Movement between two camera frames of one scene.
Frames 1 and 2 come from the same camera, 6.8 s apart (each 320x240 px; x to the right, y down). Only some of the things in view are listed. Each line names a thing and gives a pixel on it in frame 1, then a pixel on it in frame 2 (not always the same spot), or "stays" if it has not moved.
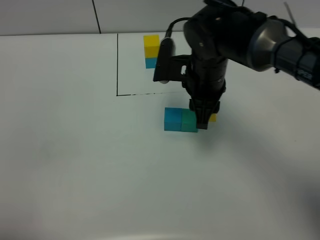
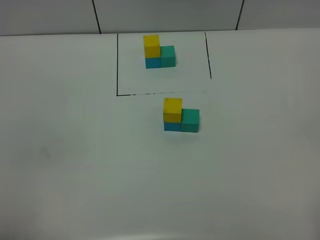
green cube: x=188 y=121 stays
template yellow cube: x=151 y=45 stays
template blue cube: x=150 y=62 stays
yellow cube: x=213 y=118 -> x=172 y=110
